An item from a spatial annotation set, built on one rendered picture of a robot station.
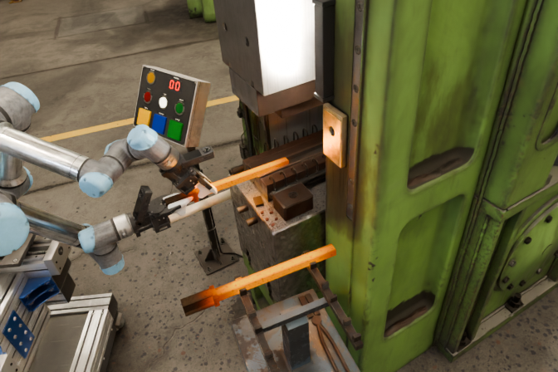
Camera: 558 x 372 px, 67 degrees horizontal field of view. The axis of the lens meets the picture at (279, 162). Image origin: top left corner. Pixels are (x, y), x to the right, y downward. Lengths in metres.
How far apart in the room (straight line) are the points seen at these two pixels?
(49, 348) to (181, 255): 0.83
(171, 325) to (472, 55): 1.88
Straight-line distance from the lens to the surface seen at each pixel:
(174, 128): 1.82
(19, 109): 1.51
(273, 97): 1.30
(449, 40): 1.16
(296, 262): 1.23
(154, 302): 2.50
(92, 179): 1.24
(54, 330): 2.35
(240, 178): 1.48
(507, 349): 2.39
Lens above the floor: 1.95
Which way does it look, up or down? 37 degrees down
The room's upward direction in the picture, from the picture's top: 5 degrees counter-clockwise
